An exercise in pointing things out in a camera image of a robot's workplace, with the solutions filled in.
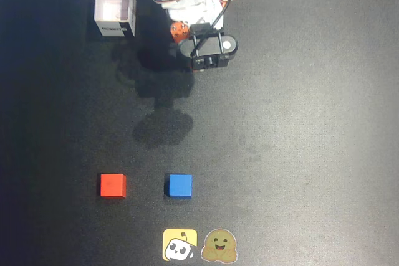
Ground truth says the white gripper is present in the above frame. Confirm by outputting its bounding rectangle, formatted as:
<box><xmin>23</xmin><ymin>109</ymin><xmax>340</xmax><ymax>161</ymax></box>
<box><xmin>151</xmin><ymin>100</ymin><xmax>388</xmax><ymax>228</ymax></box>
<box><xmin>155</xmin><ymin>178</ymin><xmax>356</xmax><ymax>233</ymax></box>
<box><xmin>160</xmin><ymin>0</ymin><xmax>226</xmax><ymax>44</ymax></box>

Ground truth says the red cube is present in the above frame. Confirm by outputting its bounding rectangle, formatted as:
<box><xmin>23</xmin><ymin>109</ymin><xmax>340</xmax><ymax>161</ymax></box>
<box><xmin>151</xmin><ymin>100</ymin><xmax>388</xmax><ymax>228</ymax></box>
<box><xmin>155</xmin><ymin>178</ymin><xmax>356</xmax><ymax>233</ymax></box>
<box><xmin>100</xmin><ymin>173</ymin><xmax>127</xmax><ymax>199</ymax></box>

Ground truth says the blue cube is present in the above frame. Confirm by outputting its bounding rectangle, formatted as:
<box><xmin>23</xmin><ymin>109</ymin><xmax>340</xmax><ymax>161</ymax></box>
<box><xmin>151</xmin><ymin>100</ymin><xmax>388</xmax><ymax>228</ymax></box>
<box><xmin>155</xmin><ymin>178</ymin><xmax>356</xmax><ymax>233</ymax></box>
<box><xmin>164</xmin><ymin>173</ymin><xmax>194</xmax><ymax>200</ymax></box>

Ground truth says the open white cardboard box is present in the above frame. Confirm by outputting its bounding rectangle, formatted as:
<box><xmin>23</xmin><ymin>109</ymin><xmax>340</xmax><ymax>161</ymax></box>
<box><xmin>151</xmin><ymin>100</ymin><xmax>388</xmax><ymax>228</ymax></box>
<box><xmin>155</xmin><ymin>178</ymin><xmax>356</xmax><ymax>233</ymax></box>
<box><xmin>93</xmin><ymin>0</ymin><xmax>138</xmax><ymax>38</ymax></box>

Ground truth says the yellow robot mascot sticker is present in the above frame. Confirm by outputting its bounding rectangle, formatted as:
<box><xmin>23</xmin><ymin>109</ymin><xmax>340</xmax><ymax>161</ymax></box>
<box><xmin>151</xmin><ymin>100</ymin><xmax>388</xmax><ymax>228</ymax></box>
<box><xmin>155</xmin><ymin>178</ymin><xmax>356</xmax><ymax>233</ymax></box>
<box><xmin>162</xmin><ymin>228</ymin><xmax>198</xmax><ymax>262</ymax></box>

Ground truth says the hugging face emoji sticker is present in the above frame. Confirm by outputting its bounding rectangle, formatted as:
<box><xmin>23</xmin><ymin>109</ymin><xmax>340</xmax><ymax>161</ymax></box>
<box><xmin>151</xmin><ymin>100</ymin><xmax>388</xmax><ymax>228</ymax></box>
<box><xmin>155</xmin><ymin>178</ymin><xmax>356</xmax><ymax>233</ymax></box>
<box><xmin>200</xmin><ymin>228</ymin><xmax>238</xmax><ymax>262</ymax></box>

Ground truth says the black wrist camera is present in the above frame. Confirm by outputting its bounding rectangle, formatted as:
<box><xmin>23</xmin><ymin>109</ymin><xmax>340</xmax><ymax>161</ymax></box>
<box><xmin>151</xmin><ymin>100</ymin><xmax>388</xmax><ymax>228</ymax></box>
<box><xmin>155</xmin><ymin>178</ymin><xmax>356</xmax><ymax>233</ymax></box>
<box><xmin>176</xmin><ymin>22</ymin><xmax>239</xmax><ymax>72</ymax></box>

